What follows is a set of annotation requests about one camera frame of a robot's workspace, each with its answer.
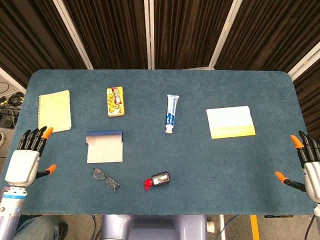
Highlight white blue toothpaste tube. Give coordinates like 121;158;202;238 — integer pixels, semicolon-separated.
164;94;181;135

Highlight teal table mat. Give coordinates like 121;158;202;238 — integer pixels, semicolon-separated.
0;69;316;216

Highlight black bottle red cap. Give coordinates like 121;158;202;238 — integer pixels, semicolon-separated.
143;171;171;192

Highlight pale yellow spiral notebook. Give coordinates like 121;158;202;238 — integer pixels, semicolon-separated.
37;89;73;136

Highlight white frame post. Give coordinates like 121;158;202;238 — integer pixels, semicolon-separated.
208;0;243;70
144;0;156;70
287;41;320;81
52;0;94;70

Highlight purple robot torso base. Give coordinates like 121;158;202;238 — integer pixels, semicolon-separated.
99;214;208;240

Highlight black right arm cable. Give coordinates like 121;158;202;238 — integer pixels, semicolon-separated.
303;214;317;240

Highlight blue grey box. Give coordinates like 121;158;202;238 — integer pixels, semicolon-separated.
85;129;124;164

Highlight black shoe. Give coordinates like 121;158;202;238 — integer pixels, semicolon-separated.
57;222;69;240

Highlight wire-rimmed eyeglasses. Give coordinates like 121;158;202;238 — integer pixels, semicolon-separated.
91;167;121;193

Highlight blue floor cable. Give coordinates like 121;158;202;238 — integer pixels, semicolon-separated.
219;214;241;240
90;214;98;240

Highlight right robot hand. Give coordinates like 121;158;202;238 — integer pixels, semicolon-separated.
274;130;320;203

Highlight dark brown curtain panel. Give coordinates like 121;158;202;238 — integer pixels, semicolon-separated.
62;0;149;70
293;58;320;137
153;0;235;70
0;0;87;88
214;0;320;75

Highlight yellow floor tape strip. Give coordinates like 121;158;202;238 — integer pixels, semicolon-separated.
250;214;260;240

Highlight black foot pedal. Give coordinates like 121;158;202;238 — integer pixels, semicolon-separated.
0;109;20;129

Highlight yellow red snack box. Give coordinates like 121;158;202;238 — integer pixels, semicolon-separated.
106;86;126;118

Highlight black floor cable bundle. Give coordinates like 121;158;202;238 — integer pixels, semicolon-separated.
0;91;25;108

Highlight white yellow folded cloth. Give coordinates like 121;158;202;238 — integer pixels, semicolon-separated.
205;105;257;140

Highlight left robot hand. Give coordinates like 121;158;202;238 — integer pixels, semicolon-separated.
4;126;58;188

